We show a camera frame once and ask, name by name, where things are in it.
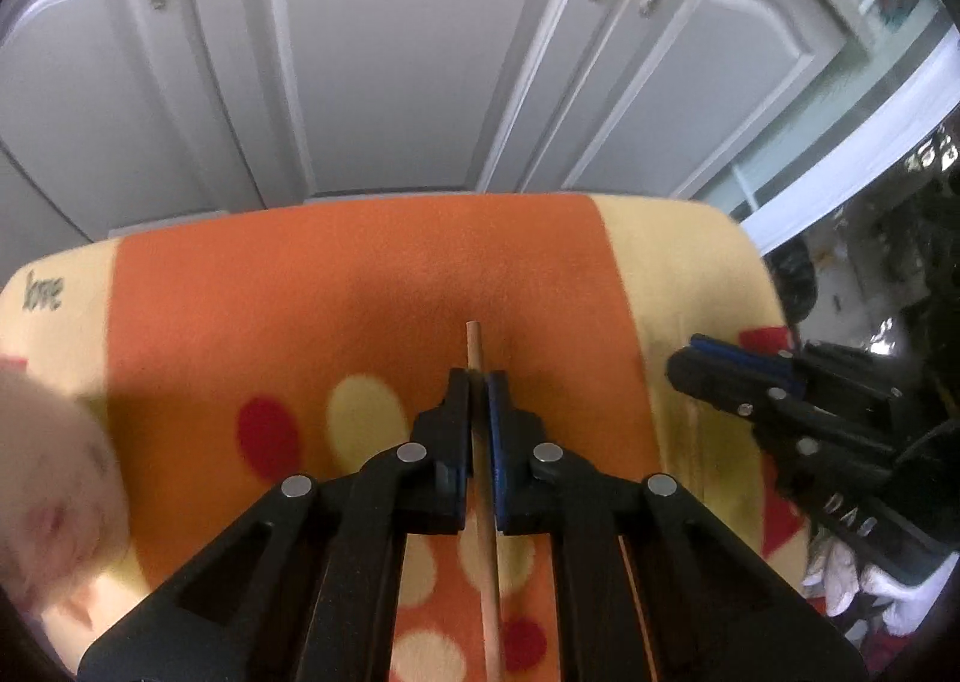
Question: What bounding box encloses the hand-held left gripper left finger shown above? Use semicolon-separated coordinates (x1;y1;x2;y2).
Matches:
79;367;473;682

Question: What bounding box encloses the wooden chopstick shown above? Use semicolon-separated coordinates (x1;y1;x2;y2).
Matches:
465;320;505;682

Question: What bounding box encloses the grey cabinet door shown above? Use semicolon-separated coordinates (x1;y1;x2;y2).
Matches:
480;0;852;199
176;0;605;199
0;0;263;241

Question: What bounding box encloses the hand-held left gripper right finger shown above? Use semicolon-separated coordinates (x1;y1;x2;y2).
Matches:
487;371;867;682

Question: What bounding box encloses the white cloth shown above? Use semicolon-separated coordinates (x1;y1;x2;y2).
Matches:
802;539;927;634

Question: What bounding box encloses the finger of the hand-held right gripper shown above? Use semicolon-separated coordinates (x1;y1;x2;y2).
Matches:
666;348;822;462
688;333;809;396

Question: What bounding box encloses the orange yellow printed blanket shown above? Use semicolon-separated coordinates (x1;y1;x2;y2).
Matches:
0;193;811;682

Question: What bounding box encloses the floral print cup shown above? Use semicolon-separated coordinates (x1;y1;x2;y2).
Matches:
0;371;132;612

